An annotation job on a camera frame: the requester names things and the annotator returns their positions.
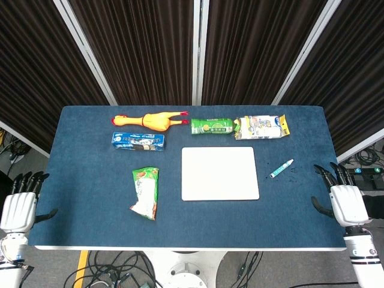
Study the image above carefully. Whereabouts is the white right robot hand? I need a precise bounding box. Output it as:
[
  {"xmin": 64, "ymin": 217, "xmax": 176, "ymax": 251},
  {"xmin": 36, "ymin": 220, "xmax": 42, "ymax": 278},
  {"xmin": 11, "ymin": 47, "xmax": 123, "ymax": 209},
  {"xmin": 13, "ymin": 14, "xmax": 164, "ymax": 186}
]
[{"xmin": 311, "ymin": 161, "xmax": 371, "ymax": 227}]

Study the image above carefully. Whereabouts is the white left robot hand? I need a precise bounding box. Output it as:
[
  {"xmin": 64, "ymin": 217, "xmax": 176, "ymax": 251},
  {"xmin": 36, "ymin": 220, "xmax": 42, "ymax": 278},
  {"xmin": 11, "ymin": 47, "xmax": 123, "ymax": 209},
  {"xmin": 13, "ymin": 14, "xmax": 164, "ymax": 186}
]
[{"xmin": 0, "ymin": 171, "xmax": 59, "ymax": 233}]

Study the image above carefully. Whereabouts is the teal white marker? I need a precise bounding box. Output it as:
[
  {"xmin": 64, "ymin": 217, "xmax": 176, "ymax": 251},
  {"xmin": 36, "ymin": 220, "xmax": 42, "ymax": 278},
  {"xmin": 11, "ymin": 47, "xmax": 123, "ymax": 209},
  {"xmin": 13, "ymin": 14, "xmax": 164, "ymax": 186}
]
[{"xmin": 269, "ymin": 158, "xmax": 294, "ymax": 179}]

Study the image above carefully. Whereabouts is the white board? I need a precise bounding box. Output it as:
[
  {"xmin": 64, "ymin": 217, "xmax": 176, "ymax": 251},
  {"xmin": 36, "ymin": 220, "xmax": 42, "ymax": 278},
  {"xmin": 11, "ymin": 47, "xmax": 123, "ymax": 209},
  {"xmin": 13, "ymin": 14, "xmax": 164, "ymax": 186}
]
[{"xmin": 181, "ymin": 146, "xmax": 260, "ymax": 202}]

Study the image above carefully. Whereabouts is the person's black trouser leg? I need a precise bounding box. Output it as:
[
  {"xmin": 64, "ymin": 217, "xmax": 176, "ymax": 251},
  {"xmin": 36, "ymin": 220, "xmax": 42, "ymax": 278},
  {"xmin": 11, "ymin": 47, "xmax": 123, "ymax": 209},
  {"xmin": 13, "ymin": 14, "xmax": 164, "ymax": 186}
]
[{"xmin": 361, "ymin": 193, "xmax": 384, "ymax": 220}]

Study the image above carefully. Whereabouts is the blue felt table mat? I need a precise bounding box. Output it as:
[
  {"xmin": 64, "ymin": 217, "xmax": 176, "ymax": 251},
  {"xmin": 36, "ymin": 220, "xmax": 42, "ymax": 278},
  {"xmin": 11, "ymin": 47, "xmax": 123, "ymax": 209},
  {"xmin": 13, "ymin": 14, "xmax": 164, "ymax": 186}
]
[{"xmin": 28, "ymin": 104, "xmax": 350, "ymax": 250}]

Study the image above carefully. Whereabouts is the yellow floor tape strip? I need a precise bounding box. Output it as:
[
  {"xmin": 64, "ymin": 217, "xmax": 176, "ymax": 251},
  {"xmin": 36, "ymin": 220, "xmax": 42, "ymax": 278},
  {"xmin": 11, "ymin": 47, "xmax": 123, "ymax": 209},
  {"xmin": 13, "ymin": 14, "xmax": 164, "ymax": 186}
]
[{"xmin": 73, "ymin": 250, "xmax": 90, "ymax": 288}]

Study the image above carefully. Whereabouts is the white yellow snack bag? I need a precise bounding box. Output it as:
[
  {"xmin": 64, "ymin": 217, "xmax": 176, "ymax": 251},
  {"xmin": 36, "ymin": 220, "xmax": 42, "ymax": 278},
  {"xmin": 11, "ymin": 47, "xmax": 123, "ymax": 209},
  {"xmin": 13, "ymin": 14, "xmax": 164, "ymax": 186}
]
[{"xmin": 233, "ymin": 113, "xmax": 291, "ymax": 141}]

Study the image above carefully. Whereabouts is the dark ribbed partition panel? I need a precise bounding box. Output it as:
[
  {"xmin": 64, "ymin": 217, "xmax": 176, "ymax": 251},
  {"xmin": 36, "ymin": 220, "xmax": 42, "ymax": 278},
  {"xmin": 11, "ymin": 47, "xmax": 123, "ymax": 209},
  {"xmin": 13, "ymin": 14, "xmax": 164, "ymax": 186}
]
[
  {"xmin": 280, "ymin": 0, "xmax": 384, "ymax": 157},
  {"xmin": 201, "ymin": 0, "xmax": 328, "ymax": 106},
  {"xmin": 0, "ymin": 0, "xmax": 110, "ymax": 154},
  {"xmin": 68, "ymin": 0, "xmax": 194, "ymax": 106}
]

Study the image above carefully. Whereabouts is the green white snack bag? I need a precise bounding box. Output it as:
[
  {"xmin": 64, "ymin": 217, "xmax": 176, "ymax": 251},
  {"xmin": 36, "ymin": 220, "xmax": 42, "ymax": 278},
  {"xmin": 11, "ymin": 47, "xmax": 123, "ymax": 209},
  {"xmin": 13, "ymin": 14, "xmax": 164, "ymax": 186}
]
[{"xmin": 129, "ymin": 166, "xmax": 160, "ymax": 221}]

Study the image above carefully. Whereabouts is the blue biscuit box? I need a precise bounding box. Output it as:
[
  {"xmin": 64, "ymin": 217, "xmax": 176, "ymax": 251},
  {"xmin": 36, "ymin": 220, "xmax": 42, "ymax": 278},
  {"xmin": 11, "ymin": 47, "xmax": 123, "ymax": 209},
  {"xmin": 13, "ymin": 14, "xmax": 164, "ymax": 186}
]
[{"xmin": 111, "ymin": 131, "xmax": 167, "ymax": 152}]

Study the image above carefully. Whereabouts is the green cylindrical snack pack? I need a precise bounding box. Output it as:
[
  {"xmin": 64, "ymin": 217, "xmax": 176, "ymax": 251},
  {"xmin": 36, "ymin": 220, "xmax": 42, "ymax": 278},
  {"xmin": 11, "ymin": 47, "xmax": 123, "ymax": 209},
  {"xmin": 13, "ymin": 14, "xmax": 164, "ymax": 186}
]
[{"xmin": 191, "ymin": 118, "xmax": 238, "ymax": 136}]

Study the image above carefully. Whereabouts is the yellow rubber chicken toy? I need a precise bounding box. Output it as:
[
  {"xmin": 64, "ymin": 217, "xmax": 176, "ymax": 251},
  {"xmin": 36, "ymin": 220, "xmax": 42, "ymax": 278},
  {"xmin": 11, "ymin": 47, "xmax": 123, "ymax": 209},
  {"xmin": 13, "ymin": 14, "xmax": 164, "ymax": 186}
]
[{"xmin": 111, "ymin": 110, "xmax": 190, "ymax": 131}]

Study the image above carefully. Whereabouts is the black floor cable bundle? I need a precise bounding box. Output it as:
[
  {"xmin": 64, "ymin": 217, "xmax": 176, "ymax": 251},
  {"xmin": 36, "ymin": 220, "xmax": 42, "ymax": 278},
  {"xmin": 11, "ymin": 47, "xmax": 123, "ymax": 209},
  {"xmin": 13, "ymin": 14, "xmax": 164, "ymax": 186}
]
[{"xmin": 61, "ymin": 250, "xmax": 157, "ymax": 288}]

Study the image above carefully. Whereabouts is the black cable with green light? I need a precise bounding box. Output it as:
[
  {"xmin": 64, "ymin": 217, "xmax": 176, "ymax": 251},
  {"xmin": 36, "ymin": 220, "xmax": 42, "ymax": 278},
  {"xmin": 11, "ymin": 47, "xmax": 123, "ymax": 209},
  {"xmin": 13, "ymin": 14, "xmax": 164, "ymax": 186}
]
[{"xmin": 236, "ymin": 251, "xmax": 260, "ymax": 283}]

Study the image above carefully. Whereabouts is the white partition frame post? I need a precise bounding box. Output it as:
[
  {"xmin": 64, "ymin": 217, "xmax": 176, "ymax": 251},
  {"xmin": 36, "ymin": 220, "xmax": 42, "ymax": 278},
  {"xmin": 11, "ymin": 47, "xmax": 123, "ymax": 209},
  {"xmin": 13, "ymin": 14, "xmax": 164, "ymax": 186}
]
[
  {"xmin": 271, "ymin": 0, "xmax": 343, "ymax": 106},
  {"xmin": 53, "ymin": 0, "xmax": 118, "ymax": 106},
  {"xmin": 191, "ymin": 0, "xmax": 211, "ymax": 106}
]

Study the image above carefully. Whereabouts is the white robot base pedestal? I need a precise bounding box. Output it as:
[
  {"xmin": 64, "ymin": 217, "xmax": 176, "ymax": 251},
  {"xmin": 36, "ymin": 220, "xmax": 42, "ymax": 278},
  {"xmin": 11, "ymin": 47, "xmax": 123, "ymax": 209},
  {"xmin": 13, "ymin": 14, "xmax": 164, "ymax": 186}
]
[{"xmin": 140, "ymin": 250, "xmax": 226, "ymax": 288}]

